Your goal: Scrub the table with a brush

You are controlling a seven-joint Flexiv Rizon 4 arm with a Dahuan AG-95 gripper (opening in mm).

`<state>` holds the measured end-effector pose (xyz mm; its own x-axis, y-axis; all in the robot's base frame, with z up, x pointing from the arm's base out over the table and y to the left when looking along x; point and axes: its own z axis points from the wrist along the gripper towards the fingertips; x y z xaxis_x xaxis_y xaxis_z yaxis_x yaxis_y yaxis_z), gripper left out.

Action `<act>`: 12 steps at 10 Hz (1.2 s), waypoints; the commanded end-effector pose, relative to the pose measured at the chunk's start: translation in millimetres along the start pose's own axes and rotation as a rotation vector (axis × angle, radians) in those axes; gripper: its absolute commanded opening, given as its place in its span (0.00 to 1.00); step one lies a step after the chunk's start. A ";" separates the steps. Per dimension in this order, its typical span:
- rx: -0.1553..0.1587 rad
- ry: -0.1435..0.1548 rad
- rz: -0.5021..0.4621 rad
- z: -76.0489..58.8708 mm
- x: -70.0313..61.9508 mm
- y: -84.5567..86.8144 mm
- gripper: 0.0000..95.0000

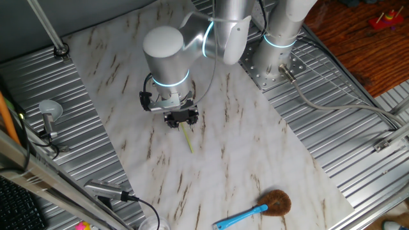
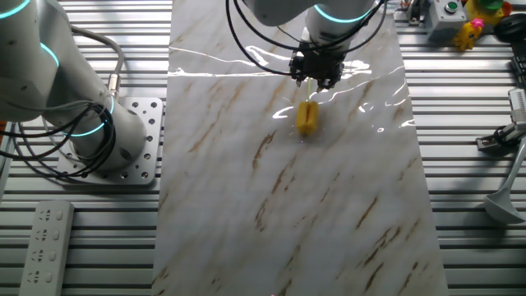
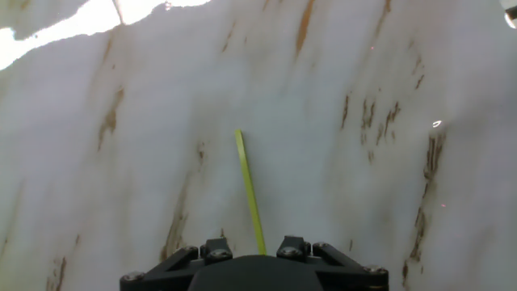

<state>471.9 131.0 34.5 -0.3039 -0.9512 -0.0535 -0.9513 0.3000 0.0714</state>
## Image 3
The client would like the white marble pattern board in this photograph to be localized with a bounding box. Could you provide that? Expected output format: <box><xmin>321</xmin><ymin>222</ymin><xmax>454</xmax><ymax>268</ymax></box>
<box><xmin>0</xmin><ymin>0</ymin><xmax>517</xmax><ymax>291</ymax></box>

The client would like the yellow sponge brush green handle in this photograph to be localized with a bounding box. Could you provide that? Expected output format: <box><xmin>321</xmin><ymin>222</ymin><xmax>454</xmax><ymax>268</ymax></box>
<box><xmin>233</xmin><ymin>129</ymin><xmax>268</xmax><ymax>256</ymax></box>

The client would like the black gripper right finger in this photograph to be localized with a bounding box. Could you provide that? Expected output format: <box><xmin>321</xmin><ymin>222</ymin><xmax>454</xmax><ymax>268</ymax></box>
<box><xmin>276</xmin><ymin>235</ymin><xmax>389</xmax><ymax>291</ymax></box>

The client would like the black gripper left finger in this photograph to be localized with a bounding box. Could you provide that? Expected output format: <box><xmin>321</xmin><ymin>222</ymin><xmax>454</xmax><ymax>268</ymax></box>
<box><xmin>120</xmin><ymin>237</ymin><xmax>234</xmax><ymax>291</ymax></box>

